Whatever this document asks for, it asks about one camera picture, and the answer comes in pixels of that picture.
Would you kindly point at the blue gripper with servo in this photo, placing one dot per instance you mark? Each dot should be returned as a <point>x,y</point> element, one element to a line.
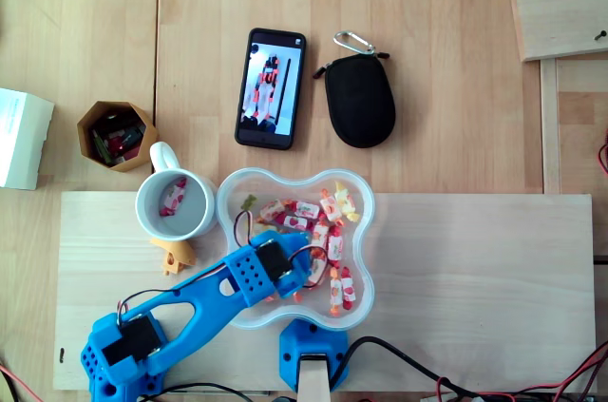
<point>317,263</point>

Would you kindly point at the clear plastic lobed bowl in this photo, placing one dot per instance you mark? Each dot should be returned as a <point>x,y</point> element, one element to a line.
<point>294,314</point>

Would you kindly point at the blue 3D-printed robot arm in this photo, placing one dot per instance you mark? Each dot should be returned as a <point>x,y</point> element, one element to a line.
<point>216,312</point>

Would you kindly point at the red-print wrapped candy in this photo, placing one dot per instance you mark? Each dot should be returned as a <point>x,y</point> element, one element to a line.
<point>173,197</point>
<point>304,208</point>
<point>348,288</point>
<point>294,222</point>
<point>335,245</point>

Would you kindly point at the yellow-green gummy bear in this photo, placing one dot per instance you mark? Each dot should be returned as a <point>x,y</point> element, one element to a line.
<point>248,203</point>

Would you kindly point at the white mug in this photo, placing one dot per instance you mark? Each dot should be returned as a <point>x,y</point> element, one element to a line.
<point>190,223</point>

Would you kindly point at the orange printed plastic part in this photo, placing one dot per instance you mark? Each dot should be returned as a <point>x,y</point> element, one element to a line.
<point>178,252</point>

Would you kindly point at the black smartphone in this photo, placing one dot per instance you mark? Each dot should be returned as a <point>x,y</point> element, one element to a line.
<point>271,88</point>

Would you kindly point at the black zip pouch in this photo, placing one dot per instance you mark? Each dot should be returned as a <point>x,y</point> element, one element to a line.
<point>361,102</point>

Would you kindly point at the brown hexagonal printed cup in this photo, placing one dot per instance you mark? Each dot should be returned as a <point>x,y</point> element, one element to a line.
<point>138,162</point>

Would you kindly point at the black small part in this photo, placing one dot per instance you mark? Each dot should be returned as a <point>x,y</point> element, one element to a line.
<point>133,133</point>

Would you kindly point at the red small part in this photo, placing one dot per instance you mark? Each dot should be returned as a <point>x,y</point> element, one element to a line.
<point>121,145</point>

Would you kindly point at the light wooden base board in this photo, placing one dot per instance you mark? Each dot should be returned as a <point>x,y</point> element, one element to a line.
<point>475,278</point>

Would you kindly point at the silver carabiner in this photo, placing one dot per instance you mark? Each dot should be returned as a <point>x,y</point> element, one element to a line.
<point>369,48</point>

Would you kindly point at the green small part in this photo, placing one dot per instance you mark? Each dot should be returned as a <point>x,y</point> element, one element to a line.
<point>98,143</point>

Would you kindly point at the white cardboard box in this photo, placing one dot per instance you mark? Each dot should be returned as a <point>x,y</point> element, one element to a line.
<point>19,136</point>

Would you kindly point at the black screw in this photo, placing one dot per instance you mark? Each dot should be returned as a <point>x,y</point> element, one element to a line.
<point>601,34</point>

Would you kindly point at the blue printed camera mount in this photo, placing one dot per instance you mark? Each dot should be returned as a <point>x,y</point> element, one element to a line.
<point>290,354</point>

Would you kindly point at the wooden camera post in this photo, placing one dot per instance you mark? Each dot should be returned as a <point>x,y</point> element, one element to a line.
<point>313,383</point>

